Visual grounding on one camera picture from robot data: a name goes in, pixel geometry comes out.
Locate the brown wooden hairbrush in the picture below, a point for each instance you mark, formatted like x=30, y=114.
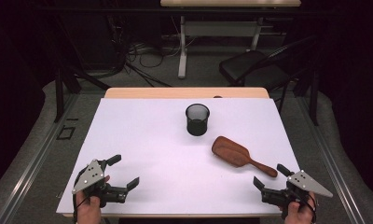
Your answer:
x=231, y=151

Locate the person's right hand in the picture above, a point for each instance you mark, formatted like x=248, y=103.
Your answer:
x=298, y=214

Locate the desk with white legs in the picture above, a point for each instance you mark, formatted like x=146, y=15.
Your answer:
x=228, y=28

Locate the black mesh pen cup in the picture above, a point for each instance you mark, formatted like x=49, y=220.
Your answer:
x=197, y=127

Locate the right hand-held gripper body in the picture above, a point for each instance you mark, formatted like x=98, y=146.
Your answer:
x=307, y=183

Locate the person's left hand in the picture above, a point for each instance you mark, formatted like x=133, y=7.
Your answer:
x=89, y=210

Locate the black folding chair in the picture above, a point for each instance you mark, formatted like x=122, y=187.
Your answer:
x=253, y=67

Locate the light wooden table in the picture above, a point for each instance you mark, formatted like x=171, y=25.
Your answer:
x=181, y=92

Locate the black metal stand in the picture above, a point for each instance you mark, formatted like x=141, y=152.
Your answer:
x=59, y=93

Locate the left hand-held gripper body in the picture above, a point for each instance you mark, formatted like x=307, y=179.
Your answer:
x=87, y=179

